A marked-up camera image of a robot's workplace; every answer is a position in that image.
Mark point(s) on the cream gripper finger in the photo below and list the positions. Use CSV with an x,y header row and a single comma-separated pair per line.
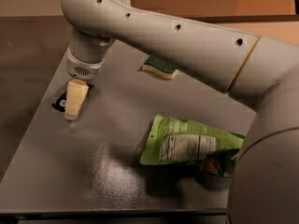
x,y
75,95

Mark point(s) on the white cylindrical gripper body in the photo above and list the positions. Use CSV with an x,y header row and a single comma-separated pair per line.
x,y
83,68

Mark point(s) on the black rxbar chocolate wrapper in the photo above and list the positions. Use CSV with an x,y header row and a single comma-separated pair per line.
x,y
59,103

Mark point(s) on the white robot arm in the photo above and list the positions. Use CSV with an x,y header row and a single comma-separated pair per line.
x,y
258,71

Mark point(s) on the green and yellow sponge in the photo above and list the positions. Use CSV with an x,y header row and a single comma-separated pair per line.
x,y
159,68

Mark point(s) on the green snack bag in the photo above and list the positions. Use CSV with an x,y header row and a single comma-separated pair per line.
x,y
187,142

